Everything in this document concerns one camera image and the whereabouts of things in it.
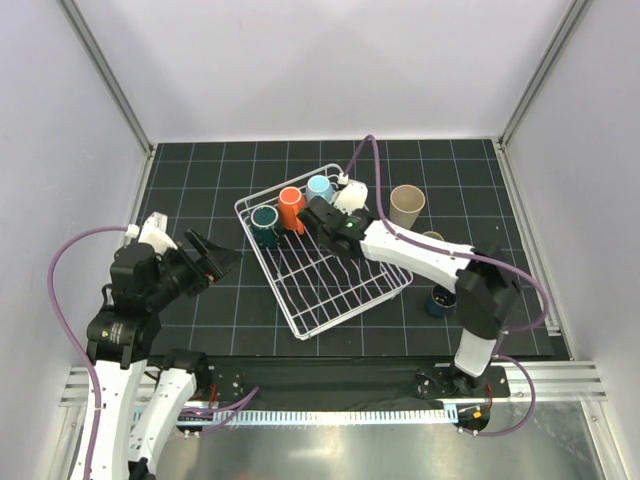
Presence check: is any light blue mug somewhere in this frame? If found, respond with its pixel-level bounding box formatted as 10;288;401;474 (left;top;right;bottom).
305;175;336;204

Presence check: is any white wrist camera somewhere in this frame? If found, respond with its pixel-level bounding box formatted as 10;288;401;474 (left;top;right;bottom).
332;173;368;214
125;212;178;255

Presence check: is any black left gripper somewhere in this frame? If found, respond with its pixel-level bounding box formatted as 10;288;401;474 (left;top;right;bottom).
146;227;242;309

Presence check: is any small beige cup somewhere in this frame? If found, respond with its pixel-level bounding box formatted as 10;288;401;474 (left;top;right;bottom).
423;231;444;241

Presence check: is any white cable duct strip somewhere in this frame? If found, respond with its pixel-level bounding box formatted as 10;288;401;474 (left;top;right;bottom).
179;408;460;427

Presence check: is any black grid mat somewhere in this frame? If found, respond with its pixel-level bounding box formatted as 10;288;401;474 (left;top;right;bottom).
139;139;530;357

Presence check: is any orange mug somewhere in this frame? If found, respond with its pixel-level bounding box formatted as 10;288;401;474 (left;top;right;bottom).
278;186;306;235

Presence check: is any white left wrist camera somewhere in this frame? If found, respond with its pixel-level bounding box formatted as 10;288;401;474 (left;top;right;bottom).
125;212;178;255

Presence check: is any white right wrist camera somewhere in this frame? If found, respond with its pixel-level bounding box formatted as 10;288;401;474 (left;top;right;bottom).
332;173;368;214

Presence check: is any dark blue mug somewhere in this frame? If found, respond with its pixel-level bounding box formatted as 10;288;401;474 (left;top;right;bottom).
425;285;457;318

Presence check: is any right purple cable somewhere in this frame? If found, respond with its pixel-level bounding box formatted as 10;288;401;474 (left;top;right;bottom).
339;133;552;436

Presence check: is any dark green mug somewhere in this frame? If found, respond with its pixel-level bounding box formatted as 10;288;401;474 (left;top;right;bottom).
250;205;283;249

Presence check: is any white wire dish rack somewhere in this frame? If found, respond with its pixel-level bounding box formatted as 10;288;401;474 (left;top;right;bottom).
234;163;413;340

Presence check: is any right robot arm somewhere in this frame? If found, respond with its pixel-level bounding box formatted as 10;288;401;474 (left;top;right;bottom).
297;197;521;396

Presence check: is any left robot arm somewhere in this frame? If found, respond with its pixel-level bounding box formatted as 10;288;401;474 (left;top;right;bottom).
71;225;242;479

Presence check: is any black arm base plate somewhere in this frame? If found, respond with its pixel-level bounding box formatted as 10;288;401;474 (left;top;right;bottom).
208;356;511;411

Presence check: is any tall beige cup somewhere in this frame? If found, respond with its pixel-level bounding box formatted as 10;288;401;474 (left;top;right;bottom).
388;184;426;229

